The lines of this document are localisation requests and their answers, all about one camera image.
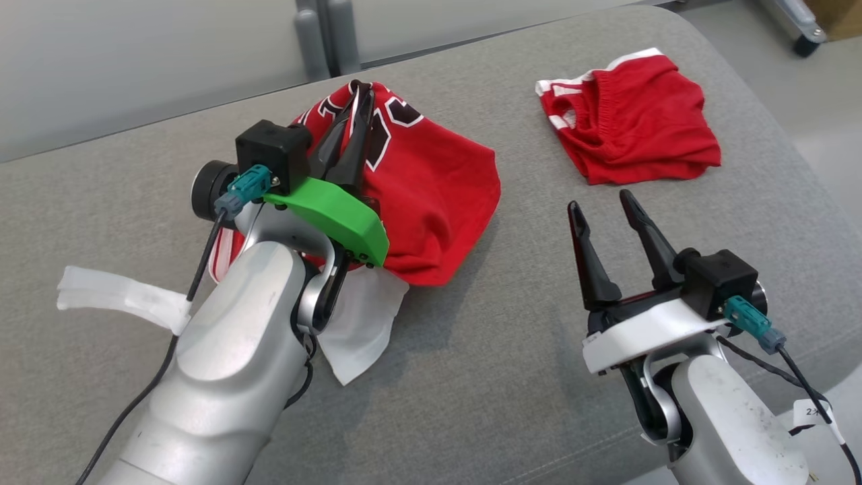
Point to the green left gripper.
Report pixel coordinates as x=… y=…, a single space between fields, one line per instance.
x=337 y=215

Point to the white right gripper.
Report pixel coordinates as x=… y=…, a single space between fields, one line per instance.
x=646 y=330

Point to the red number 23 basketball jersey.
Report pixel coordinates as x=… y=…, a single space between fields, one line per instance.
x=438 y=202

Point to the red Bulls basketball shorts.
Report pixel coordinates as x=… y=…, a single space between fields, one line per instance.
x=640 y=128

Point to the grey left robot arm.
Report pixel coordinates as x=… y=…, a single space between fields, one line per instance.
x=229 y=364

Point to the grey fabric sofa cushion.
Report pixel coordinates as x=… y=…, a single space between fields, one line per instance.
x=505 y=350

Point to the black caster wheel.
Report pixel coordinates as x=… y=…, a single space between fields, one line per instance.
x=806 y=46

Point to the brown cardboard box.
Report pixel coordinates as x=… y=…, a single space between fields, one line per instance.
x=842 y=15

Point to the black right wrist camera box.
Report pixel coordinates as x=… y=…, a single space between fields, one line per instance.
x=717 y=279

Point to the grey rounded post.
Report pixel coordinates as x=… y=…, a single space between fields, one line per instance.
x=343 y=37
x=311 y=47

